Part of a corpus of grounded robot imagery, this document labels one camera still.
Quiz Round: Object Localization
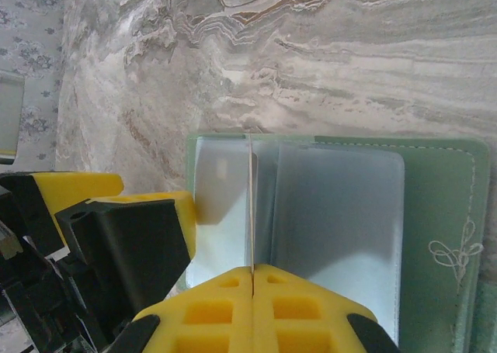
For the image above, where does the dark grey credit card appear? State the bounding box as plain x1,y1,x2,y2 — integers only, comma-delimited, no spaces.
245,133,260,299

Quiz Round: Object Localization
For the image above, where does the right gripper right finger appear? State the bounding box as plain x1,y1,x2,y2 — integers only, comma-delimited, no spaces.
252,263,401,353

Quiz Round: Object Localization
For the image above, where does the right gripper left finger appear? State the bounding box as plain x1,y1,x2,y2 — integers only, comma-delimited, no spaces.
116,265,254,353

